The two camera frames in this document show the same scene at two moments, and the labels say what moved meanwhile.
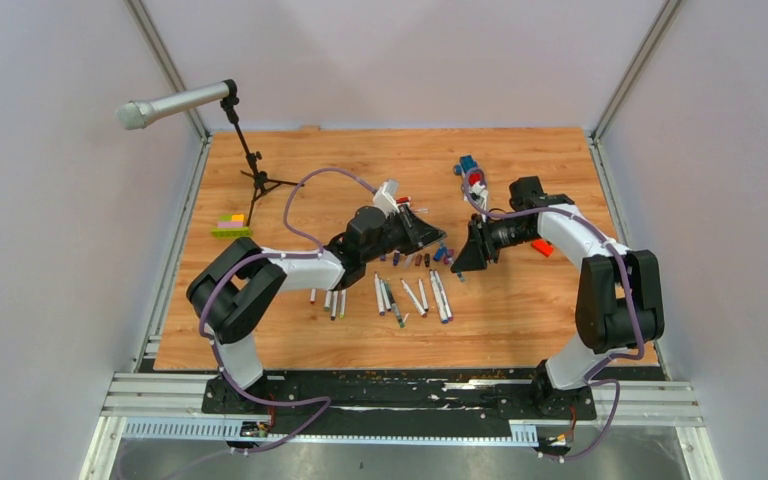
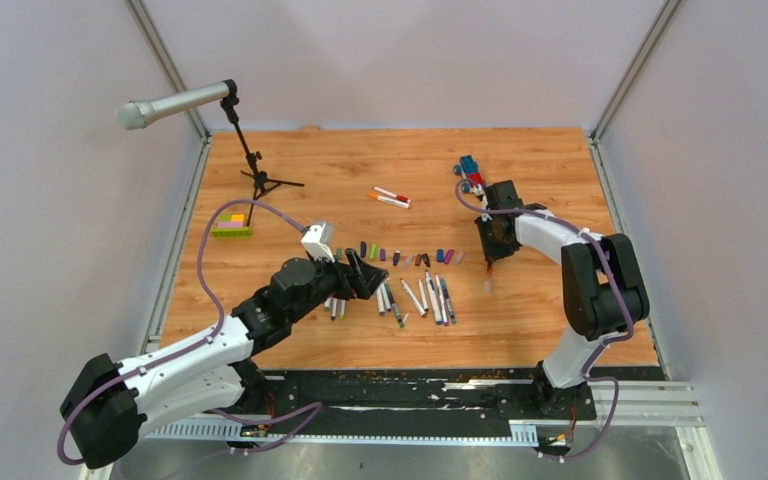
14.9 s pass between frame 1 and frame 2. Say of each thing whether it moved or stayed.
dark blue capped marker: stayed
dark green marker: stayed
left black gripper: moved
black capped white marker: stayed
